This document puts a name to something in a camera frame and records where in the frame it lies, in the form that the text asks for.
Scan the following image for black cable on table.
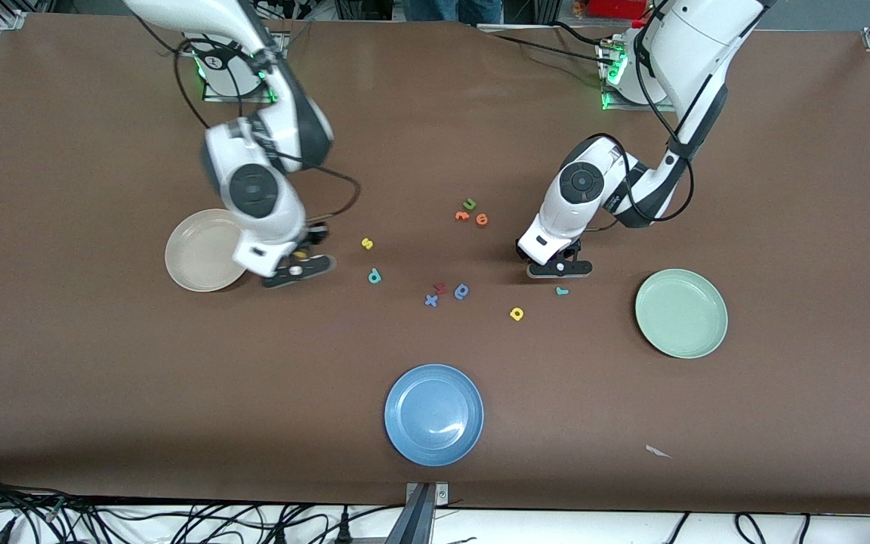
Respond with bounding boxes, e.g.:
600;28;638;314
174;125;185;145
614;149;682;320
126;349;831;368
480;21;617;65

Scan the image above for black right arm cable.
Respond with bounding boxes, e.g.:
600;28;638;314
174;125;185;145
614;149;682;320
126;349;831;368
174;38;363;224

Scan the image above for metal table edge bracket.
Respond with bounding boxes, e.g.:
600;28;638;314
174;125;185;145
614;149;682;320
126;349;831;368
386;482;449;544

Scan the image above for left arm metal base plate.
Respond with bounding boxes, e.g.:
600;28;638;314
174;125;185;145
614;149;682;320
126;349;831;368
600;38;681;113

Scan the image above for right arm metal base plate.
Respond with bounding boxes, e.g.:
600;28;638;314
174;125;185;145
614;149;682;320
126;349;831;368
203;30;286;103

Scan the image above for person legs blue jeans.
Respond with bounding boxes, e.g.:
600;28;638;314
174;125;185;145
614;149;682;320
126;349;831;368
405;0;504;23

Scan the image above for beige round plate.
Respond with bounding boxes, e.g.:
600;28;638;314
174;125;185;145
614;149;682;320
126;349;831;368
165;209;251;293

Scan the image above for blue round plate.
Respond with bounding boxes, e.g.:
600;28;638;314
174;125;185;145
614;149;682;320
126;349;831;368
384;363;485;467

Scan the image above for green round plate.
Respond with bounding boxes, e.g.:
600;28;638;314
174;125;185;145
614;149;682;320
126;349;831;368
634;268;729;360

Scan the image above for red box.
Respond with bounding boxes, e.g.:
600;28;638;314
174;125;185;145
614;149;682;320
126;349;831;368
586;0;647;20

